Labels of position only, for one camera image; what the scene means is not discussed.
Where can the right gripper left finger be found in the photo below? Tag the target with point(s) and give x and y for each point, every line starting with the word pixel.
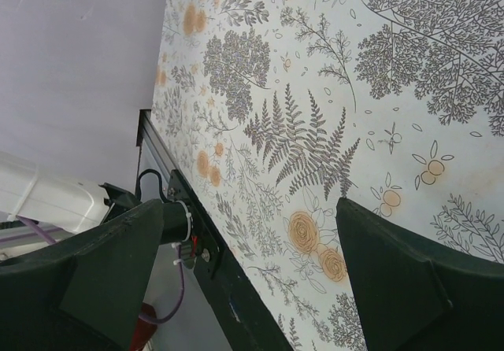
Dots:
pixel 84 292

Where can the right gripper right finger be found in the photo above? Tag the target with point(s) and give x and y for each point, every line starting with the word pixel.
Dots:
pixel 413 293

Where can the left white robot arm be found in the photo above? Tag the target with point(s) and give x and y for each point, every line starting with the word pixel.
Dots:
pixel 31 191

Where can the floral table mat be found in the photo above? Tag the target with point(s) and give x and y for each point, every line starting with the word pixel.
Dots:
pixel 275 109

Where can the black metal base rail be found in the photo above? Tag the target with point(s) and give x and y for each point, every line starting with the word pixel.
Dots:
pixel 242 316

